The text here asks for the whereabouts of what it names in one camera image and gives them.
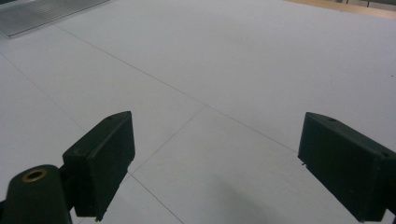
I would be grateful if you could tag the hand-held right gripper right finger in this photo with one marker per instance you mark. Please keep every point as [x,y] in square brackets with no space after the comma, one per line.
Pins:
[348,168]

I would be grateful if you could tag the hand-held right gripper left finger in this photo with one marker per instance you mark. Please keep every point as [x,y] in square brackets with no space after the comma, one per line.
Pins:
[99,161]

